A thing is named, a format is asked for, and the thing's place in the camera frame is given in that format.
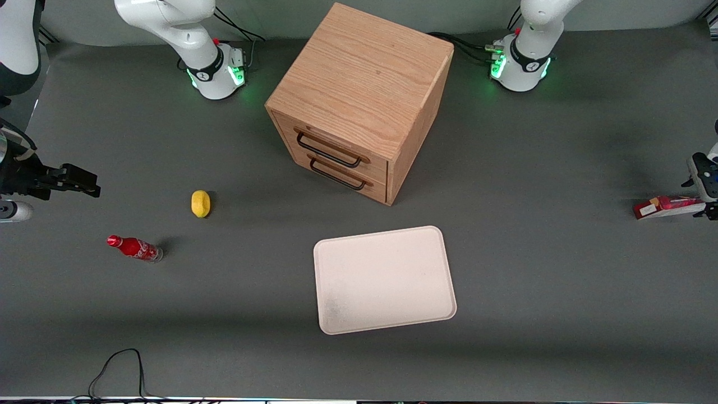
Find red cola bottle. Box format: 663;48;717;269
107;235;164;263

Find black arm base cable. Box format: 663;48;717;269
427;31;499;66
213;6;266;71

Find black wire drawer handle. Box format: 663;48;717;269
307;154;374;191
295;130;371;169

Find beige plastic tray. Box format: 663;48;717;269
313;225;458;336

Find thin black looped cable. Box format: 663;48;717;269
87;348;166;401

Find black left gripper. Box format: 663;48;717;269
681;175;718;221

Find black right arm base cable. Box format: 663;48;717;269
213;6;266;71

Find oak wooden drawer cabinet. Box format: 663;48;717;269
265;2;455;206

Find red cookie box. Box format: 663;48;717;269
633;194;707;221

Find wooden drawer front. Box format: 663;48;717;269
282;147;389;204
273;111;390;183

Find black left arm base cable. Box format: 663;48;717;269
427;31;499;66

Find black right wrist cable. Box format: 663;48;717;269
0;119;38;164

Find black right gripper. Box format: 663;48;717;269
0;151;102;201

